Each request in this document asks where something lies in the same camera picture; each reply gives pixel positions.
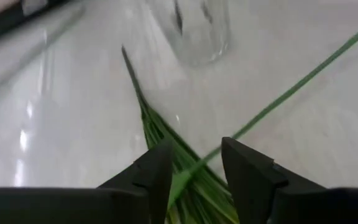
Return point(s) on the yellow artificial flower bunch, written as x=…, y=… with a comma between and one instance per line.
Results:
x=154, y=124

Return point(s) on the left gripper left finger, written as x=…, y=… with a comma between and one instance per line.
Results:
x=73, y=205

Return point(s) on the clear glass vase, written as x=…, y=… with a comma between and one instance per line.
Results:
x=197, y=37

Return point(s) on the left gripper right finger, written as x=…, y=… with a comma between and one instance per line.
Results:
x=259, y=193

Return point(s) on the dark red artificial tulip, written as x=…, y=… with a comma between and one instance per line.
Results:
x=180, y=183

